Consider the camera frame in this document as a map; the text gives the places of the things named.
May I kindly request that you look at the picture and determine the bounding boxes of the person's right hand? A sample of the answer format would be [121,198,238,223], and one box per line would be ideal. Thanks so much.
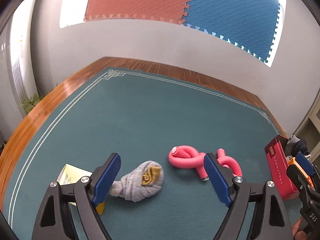
[292,217,310,240]

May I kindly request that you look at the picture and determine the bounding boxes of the blue foam puzzle mat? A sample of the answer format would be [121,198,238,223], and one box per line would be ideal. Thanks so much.
[182,0,281,63]

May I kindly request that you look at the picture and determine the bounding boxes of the white standing air conditioner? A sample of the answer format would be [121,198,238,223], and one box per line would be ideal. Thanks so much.
[0,5,38,120]

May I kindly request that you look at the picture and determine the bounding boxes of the green table mat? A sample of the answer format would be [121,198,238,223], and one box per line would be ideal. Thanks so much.
[1,66,304,240]

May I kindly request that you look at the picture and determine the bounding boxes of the red foam puzzle mat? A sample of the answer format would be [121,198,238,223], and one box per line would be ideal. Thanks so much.
[84,0,197,25]

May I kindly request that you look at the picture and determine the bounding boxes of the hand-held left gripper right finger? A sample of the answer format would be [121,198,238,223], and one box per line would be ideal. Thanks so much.
[204,152,293,240]

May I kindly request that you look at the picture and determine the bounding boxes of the pale cabinet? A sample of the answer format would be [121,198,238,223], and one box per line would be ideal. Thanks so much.
[291,100,320,155]

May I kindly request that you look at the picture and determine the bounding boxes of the grey sock with black rim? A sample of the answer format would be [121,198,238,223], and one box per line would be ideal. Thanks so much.
[287,134,302,145]

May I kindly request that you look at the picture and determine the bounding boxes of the dark socks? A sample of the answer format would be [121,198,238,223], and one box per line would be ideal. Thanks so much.
[291,139,310,157]

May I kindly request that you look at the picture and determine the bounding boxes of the green potted plant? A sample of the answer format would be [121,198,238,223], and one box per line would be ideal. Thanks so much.
[17,92,44,114]

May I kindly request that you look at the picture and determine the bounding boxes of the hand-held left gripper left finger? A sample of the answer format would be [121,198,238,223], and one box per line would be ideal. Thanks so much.
[32,152,122,240]

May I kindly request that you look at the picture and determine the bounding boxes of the small yellow box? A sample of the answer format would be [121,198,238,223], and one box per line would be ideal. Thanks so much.
[56,164,107,215]

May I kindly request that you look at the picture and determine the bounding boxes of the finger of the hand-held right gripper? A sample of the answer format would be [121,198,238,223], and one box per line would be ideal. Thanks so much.
[286,165,316,205]
[296,152,320,188]

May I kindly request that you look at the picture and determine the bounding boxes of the red cardboard box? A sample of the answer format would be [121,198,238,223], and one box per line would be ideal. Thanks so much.
[264,134,304,201]

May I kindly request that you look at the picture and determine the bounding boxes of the pink foam twist roller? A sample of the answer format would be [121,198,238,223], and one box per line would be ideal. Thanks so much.
[168,145,243,181]

